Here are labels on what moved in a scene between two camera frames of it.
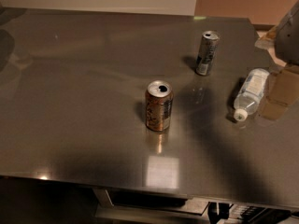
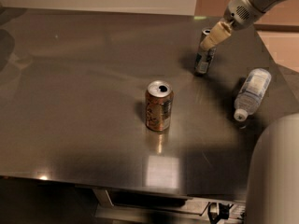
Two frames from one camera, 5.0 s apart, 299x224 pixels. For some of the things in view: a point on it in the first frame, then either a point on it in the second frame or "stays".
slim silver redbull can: [207, 52] stays
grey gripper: [288, 37] → [239, 15]
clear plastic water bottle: [250, 93] stays
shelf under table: [139, 207] stays
